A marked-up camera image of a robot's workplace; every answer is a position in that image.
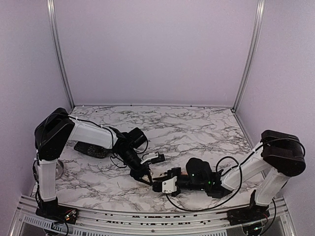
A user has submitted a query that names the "beige and black folding umbrella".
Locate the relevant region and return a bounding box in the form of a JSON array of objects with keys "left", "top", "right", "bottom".
[{"left": 152, "top": 172, "right": 190, "bottom": 183}]

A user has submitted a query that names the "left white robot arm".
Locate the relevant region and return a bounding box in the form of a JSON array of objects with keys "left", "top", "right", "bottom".
[{"left": 34, "top": 108, "right": 153, "bottom": 203}]

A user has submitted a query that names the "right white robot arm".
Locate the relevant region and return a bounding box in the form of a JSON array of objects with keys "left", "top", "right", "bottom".
[{"left": 162, "top": 130, "right": 306, "bottom": 211}]

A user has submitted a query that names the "clear glass cup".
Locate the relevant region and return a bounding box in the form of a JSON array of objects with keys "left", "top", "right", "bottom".
[{"left": 55, "top": 159, "right": 64, "bottom": 180}]

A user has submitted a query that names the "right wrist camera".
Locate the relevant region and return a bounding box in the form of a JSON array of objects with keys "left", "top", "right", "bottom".
[{"left": 152, "top": 177, "right": 178, "bottom": 194}]

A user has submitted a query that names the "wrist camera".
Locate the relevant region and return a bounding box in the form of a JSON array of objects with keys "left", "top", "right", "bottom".
[
  {"left": 152, "top": 177, "right": 178, "bottom": 194},
  {"left": 141, "top": 152, "right": 165, "bottom": 165}
]

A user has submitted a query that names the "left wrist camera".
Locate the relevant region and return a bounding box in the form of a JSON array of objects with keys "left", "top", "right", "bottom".
[{"left": 141, "top": 152, "right": 165, "bottom": 165}]

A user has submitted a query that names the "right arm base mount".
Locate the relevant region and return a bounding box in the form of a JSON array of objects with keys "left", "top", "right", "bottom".
[{"left": 227, "top": 190, "right": 270, "bottom": 226}]

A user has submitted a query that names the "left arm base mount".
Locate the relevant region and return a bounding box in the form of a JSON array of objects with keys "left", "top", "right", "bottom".
[{"left": 35, "top": 202, "right": 79, "bottom": 224}]

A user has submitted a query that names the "aluminium front rail frame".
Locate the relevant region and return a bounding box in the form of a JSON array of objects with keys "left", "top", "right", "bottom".
[{"left": 9, "top": 194, "right": 296, "bottom": 236}]

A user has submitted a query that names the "right aluminium corner post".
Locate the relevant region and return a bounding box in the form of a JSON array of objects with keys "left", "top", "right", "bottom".
[{"left": 232, "top": 0, "right": 265, "bottom": 113}]

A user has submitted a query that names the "aluminium corner post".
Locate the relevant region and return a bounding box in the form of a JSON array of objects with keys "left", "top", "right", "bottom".
[
  {"left": 232, "top": 0, "right": 265, "bottom": 113},
  {"left": 46, "top": 0, "right": 75, "bottom": 110}
]

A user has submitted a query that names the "left aluminium corner post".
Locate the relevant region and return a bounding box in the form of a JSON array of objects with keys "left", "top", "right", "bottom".
[{"left": 46, "top": 0, "right": 75, "bottom": 110}]

